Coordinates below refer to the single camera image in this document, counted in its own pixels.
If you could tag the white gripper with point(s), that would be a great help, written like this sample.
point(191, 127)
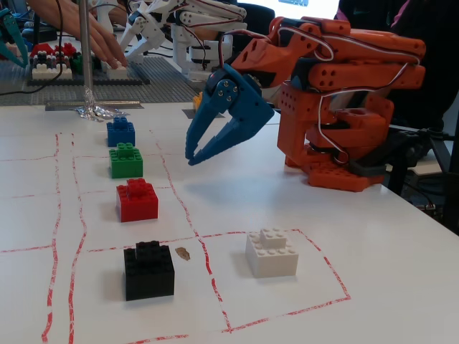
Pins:
point(140, 39)

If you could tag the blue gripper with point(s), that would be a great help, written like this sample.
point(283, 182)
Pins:
point(247, 104)

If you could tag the orange toy brick block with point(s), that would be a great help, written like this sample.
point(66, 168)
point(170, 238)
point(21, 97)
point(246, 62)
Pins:
point(198, 101)

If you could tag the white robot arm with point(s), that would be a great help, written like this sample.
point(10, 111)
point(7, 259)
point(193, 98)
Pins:
point(193, 28)

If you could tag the bare forearm of bystander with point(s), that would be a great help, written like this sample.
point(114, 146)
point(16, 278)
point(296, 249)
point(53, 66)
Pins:
point(57, 16)

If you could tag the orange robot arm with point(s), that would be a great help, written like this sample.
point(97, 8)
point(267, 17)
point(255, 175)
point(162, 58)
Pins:
point(358, 68)

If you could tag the grey square tape marker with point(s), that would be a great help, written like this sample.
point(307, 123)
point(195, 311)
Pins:
point(188, 114)

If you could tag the white flat toy brick block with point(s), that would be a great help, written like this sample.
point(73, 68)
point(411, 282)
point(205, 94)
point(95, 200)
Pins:
point(116, 73)

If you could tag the blue toy brick block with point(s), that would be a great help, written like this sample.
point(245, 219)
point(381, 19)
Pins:
point(121, 134)

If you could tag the green toy brick block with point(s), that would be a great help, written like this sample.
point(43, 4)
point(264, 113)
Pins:
point(126, 163)

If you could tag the red toy brick block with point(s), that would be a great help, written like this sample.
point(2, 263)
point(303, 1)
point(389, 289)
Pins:
point(138, 204)

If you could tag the white stepped toy brick block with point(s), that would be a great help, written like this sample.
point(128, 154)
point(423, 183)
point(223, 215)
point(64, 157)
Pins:
point(272, 263)

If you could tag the black toy brick block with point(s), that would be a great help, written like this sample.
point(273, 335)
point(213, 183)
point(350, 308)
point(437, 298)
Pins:
point(148, 276)

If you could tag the bare hand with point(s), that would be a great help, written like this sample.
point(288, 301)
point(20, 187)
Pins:
point(104, 43)

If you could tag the white plastic robot part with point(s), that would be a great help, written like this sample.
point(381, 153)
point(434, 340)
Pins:
point(104, 10)

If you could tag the metal pole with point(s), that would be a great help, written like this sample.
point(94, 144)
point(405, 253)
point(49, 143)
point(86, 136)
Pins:
point(86, 53)

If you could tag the grey studded baseplate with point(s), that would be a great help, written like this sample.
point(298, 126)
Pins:
point(161, 89)

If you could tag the red toy brick pile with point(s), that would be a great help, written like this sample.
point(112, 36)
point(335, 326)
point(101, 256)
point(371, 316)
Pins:
point(54, 51)

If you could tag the white toy brick row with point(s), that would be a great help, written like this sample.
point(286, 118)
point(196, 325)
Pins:
point(50, 73)

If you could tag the grey tape strip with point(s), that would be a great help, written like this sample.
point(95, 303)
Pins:
point(61, 106)

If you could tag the black office chair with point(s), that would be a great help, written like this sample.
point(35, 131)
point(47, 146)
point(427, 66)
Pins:
point(260, 21)

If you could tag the small brown tape scrap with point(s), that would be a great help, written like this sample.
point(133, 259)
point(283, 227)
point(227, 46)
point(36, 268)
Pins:
point(183, 253)

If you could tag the black table clamp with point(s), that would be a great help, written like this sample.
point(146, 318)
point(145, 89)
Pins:
point(401, 150)

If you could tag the small circuit board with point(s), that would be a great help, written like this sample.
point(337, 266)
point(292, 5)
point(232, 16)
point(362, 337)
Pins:
point(430, 208)

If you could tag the person in black shirt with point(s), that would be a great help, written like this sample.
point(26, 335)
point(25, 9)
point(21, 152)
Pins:
point(430, 21)

